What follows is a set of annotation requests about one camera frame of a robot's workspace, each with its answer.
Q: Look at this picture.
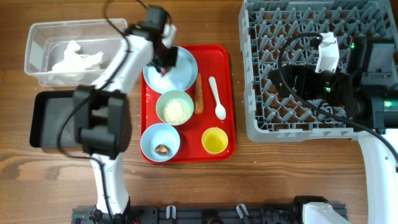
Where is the brown mushroom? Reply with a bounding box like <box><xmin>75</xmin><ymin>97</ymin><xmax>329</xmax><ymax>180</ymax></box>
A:
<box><xmin>155</xmin><ymin>144</ymin><xmax>170</xmax><ymax>156</ymax></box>

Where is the red snack wrapper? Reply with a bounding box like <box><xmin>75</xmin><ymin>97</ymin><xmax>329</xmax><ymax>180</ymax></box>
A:
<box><xmin>160</xmin><ymin>70</ymin><xmax>169</xmax><ymax>76</ymax></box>

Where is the yellow cup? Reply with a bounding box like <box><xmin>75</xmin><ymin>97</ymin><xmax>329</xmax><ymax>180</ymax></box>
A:
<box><xmin>201</xmin><ymin>127</ymin><xmax>229</xmax><ymax>154</ymax></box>

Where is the light blue plate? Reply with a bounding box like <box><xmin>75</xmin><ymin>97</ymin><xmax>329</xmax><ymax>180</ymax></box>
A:
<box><xmin>143</xmin><ymin>46</ymin><xmax>198</xmax><ymax>94</ymax></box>

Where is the mint green bowl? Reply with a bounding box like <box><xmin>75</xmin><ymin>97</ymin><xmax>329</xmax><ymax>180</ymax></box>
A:
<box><xmin>155</xmin><ymin>90</ymin><xmax>194</xmax><ymax>126</ymax></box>

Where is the grey-blue dishwasher rack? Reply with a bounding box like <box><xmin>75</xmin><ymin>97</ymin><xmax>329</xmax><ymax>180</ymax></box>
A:
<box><xmin>238</xmin><ymin>0</ymin><xmax>397</xmax><ymax>142</ymax></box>

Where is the red plastic tray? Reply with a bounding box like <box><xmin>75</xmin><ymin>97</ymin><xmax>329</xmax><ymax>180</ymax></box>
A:
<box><xmin>141</xmin><ymin>44</ymin><xmax>236</xmax><ymax>164</ymax></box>

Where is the white plastic spoon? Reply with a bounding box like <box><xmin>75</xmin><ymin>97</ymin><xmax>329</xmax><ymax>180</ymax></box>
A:
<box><xmin>208</xmin><ymin>77</ymin><xmax>226</xmax><ymax>120</ymax></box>

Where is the light blue bowl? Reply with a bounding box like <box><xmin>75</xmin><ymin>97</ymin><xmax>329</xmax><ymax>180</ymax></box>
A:
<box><xmin>141</xmin><ymin>123</ymin><xmax>180</xmax><ymax>162</ymax></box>

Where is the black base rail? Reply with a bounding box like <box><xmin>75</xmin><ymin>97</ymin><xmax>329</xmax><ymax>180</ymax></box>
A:
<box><xmin>71</xmin><ymin>204</ymin><xmax>303</xmax><ymax>224</ymax></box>

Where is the pile of white rice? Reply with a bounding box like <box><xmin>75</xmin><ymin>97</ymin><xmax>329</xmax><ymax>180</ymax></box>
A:
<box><xmin>161</xmin><ymin>99</ymin><xmax>190</xmax><ymax>126</ymax></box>

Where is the white tissue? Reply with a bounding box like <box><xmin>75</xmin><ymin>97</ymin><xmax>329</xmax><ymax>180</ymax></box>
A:
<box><xmin>52</xmin><ymin>40</ymin><xmax>104</xmax><ymax>73</ymax></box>

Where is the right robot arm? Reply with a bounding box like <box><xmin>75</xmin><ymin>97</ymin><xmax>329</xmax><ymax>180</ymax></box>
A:
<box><xmin>269</xmin><ymin>33</ymin><xmax>397</xmax><ymax>223</ymax></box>

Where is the clear plastic waste bin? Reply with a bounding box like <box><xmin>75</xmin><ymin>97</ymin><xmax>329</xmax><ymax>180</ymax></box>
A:
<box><xmin>24</xmin><ymin>19</ymin><xmax>123</xmax><ymax>86</ymax></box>

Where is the black waste tray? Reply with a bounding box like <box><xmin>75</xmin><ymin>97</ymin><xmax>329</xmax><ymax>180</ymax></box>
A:
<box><xmin>29</xmin><ymin>90</ymin><xmax>90</xmax><ymax>149</ymax></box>

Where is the orange carrot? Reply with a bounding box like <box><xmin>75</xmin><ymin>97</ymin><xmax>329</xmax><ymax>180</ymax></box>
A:
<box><xmin>194</xmin><ymin>73</ymin><xmax>204</xmax><ymax>114</ymax></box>

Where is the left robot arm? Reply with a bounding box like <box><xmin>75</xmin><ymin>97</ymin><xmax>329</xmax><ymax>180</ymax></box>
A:
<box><xmin>70</xmin><ymin>6</ymin><xmax>177</xmax><ymax>223</ymax></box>

